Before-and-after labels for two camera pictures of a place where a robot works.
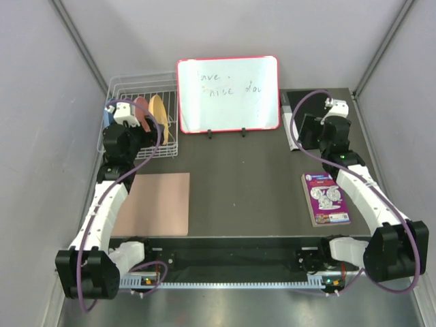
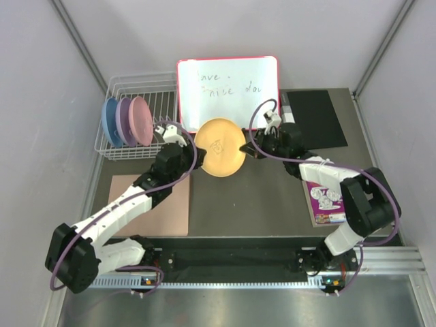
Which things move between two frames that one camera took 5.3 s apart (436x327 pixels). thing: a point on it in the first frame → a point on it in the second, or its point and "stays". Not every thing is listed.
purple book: [325, 206] stays
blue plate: [108, 116] stays
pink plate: [142, 112] stays
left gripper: [150, 138] → [200, 154]
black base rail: [234, 253] stays
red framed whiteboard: [229, 94] stays
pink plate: [157, 109] → [222, 139]
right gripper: [311, 125] → [260, 138]
